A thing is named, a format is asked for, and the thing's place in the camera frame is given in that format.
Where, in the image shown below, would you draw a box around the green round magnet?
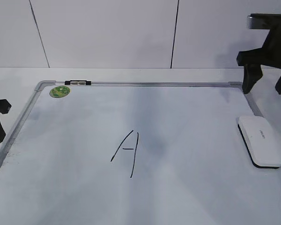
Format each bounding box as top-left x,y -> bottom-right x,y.
49,86 -> 71,98

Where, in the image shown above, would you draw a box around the white framed whiteboard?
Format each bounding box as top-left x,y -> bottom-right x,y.
0,82 -> 281,225

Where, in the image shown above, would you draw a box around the white whiteboard eraser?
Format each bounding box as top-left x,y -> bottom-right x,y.
237,115 -> 281,168

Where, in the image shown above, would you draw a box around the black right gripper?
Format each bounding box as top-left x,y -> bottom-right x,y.
237,13 -> 281,95

